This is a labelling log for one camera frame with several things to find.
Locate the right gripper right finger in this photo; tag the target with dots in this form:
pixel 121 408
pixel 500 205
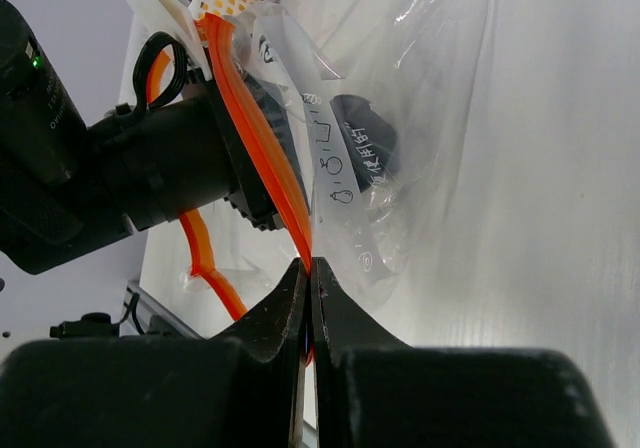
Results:
pixel 373 390

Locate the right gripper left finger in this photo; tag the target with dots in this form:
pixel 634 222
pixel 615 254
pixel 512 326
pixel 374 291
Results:
pixel 241 388

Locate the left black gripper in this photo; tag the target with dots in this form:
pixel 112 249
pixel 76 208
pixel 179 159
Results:
pixel 154 161

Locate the dark fake food piece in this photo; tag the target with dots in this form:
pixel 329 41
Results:
pixel 371 142

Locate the clear zip top bag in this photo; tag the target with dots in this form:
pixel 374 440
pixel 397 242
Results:
pixel 375 96

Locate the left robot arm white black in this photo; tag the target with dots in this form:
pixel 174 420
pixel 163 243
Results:
pixel 68 189

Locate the aluminium rail frame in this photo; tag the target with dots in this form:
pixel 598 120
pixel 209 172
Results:
pixel 144 315

